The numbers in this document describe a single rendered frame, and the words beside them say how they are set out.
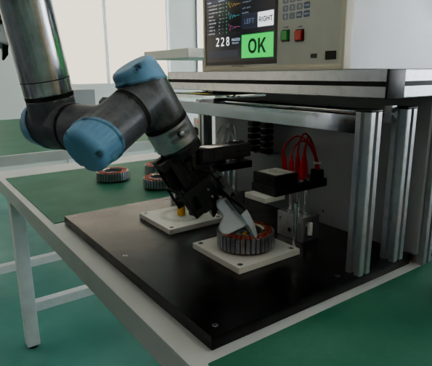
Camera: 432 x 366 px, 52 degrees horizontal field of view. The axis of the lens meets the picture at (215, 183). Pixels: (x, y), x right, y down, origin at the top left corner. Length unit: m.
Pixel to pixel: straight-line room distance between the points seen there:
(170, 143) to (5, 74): 4.79
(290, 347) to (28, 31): 0.57
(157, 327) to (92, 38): 5.19
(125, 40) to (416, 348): 5.48
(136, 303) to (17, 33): 0.45
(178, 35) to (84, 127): 5.66
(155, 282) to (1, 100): 4.78
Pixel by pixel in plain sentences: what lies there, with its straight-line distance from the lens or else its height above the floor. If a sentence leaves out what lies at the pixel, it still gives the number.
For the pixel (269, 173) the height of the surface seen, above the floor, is 0.92.
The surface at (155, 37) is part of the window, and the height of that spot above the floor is 1.57.
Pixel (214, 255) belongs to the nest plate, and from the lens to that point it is 0.83.
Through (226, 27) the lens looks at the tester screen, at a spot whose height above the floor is 1.21.
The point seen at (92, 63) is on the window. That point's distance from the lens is 5.70.
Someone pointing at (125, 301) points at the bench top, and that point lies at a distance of 0.76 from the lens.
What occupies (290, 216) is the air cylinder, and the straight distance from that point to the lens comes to 0.94.
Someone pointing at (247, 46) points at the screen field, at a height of 1.17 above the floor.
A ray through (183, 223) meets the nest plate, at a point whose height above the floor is 0.78.
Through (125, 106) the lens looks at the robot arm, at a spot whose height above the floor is 1.07.
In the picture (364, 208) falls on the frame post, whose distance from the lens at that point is 0.77.
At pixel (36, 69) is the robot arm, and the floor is 1.12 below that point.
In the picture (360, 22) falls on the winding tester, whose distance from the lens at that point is 0.87.
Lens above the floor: 1.11
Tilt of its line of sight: 14 degrees down
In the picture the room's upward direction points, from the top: 1 degrees counter-clockwise
